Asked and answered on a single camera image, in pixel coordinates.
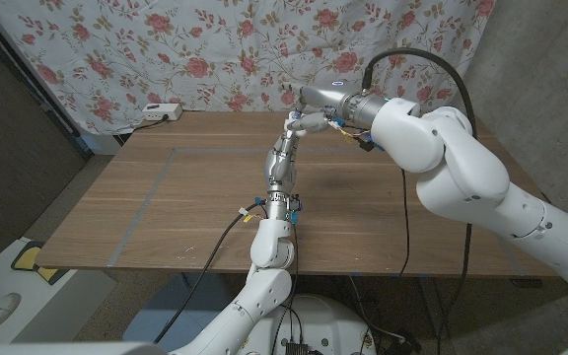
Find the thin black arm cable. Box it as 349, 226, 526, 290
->
394, 169, 411, 278
269, 222, 300, 355

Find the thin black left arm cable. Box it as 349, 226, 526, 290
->
269, 222, 300, 355

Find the pale blue floor plate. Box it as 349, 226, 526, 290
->
123, 273, 246, 346

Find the white AirPods case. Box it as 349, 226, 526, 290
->
286, 110, 310, 139

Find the white power strip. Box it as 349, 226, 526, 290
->
141, 102, 184, 122

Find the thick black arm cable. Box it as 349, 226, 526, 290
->
361, 46, 478, 355
152, 200, 266, 345

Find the white round robot torso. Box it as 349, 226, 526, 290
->
244, 294, 378, 355

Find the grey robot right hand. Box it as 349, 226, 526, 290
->
281, 80, 389, 133

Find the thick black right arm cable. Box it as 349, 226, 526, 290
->
361, 46, 478, 355

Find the black power strip cord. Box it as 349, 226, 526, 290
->
130, 115, 170, 132

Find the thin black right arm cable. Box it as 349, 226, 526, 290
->
394, 169, 411, 278

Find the white floor board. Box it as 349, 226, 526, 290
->
0, 236, 117, 344

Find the black door frame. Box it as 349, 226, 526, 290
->
0, 0, 94, 160

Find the grey table leg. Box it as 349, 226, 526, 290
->
419, 275, 451, 341

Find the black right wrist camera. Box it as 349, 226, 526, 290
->
355, 135, 384, 153

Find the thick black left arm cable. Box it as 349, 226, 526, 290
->
152, 200, 266, 345

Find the floral backdrop cloth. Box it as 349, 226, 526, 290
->
0, 0, 497, 135

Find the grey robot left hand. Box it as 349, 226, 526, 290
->
262, 125, 300, 224

